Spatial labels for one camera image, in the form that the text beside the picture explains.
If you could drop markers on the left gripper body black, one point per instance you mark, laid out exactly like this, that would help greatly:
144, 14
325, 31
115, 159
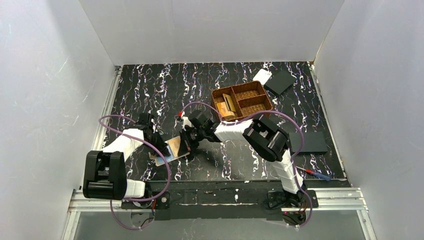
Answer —
159, 143

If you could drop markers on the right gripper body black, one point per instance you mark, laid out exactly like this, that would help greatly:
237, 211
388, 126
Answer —
190, 137

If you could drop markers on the gold credit card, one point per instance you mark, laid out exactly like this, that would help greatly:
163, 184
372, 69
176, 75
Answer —
174, 145

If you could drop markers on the brown woven divided basket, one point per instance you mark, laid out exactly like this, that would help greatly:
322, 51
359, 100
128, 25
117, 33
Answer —
248, 98

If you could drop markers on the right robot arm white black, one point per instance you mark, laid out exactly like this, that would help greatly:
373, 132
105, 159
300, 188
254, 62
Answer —
269, 141

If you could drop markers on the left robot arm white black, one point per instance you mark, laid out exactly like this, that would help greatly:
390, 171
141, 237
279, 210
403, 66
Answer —
105, 175

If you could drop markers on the gold card lying beneath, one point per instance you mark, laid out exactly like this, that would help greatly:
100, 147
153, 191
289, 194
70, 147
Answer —
224, 110

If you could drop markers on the white small box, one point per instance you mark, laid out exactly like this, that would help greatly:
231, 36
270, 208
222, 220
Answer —
262, 76

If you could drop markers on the black flat box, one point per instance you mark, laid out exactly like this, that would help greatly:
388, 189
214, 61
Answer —
279, 82

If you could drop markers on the black pad on table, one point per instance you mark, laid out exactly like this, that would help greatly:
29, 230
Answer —
314, 142

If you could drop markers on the red blue screwdriver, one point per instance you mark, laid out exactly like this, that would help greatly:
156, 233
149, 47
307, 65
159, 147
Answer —
315, 174

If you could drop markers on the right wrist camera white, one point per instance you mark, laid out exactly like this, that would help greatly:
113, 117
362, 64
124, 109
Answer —
185, 122

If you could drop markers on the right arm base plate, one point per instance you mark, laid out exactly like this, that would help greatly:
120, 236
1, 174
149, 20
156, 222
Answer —
277, 199

